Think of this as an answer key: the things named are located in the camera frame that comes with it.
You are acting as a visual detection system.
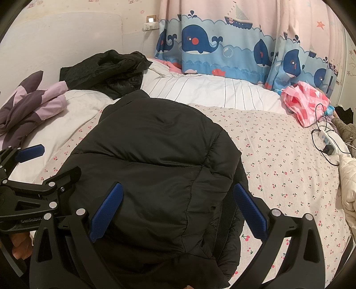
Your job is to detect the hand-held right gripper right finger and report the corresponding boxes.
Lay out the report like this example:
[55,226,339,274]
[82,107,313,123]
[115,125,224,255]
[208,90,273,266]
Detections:
[233,182,326,289]

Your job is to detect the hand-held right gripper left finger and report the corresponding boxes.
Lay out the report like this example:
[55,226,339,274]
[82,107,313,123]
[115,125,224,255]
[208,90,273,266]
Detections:
[29,182,124,289]

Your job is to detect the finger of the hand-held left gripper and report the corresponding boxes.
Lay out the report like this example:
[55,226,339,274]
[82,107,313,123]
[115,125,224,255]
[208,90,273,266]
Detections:
[42,166,82,195]
[0,144,46,184]

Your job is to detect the black puffer jacket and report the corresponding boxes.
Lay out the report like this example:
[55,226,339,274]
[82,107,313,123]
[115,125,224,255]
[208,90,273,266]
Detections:
[57,89,249,289]

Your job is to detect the person's left hand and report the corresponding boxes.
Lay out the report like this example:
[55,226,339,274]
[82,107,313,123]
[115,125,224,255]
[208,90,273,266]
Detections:
[11,232,33,260]

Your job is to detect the purple two-tone jacket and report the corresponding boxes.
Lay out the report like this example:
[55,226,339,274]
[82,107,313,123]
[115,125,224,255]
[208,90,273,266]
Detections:
[0,70,68,148]

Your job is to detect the cream puffer cloth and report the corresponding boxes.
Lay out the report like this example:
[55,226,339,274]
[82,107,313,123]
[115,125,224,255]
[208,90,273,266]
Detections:
[338,154,356,220]

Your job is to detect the crumpled black jacket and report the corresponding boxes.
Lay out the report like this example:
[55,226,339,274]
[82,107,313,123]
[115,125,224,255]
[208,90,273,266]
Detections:
[59,49,153,100]

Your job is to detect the pink checked plastic bag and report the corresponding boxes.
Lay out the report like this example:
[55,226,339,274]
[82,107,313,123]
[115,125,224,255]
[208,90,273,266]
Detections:
[280,81,331,128]

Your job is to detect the brown knitted cloth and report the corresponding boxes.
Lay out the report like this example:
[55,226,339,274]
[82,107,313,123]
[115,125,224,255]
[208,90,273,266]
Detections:
[332,117,356,142]

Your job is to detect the white striped duvet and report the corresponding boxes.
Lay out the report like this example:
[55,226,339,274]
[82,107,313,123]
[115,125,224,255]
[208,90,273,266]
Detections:
[8,60,288,184]

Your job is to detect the dark cloth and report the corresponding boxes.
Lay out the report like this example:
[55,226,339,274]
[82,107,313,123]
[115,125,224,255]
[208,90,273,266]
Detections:
[334,105,354,123]

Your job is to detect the pink cloth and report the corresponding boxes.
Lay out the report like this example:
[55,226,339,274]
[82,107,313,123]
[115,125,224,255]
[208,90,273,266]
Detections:
[152,58,182,74]

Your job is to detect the whale print curtain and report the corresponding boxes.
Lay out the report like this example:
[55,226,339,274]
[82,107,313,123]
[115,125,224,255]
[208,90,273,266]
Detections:
[154,0,341,96]

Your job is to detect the white power strip with cable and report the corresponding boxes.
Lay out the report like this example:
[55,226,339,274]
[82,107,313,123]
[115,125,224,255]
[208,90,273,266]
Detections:
[311,103,341,167]

